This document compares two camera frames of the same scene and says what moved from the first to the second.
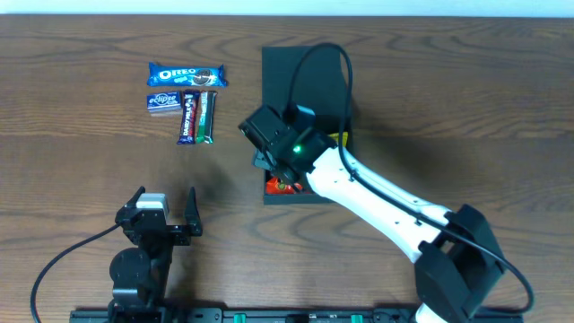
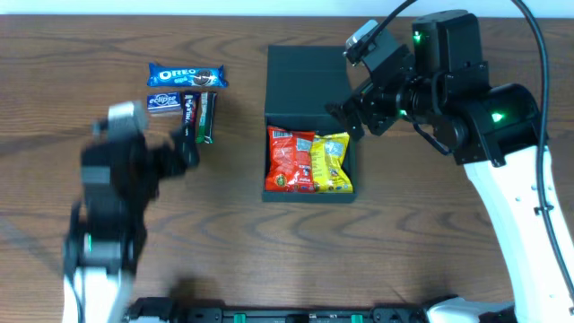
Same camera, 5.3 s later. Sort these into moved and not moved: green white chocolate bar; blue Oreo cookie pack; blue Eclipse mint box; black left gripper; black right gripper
Moved: black left gripper; black right gripper
Not moved: blue Eclipse mint box; green white chocolate bar; blue Oreo cookie pack
